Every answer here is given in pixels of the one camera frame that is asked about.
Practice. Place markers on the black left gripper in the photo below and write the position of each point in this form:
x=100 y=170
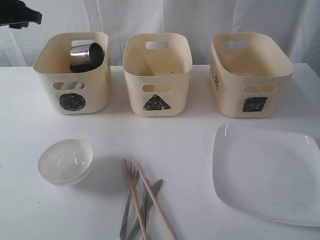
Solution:
x=16 y=15

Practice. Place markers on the white ceramic bowl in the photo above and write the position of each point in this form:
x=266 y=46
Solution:
x=66 y=162

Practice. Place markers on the wooden chopstick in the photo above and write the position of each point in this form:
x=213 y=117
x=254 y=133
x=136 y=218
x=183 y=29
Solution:
x=155 y=202
x=135 y=200

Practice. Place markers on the cream bin with circle mark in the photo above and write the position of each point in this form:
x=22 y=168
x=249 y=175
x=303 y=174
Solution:
x=52 y=66

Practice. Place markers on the cream bin with triangle mark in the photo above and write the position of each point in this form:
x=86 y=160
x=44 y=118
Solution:
x=157 y=69

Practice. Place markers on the steel fork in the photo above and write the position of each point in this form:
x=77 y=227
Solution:
x=135 y=179

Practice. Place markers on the steel knife narrow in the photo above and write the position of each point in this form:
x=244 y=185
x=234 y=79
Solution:
x=144 y=204

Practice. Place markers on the steel knife pointed blade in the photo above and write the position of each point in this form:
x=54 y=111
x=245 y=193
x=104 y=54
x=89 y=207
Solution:
x=136 y=227

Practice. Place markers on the cream bin with square mark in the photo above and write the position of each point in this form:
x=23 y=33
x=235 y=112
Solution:
x=248 y=74

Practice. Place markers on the white square plate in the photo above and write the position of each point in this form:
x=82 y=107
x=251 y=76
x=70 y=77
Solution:
x=268 y=174

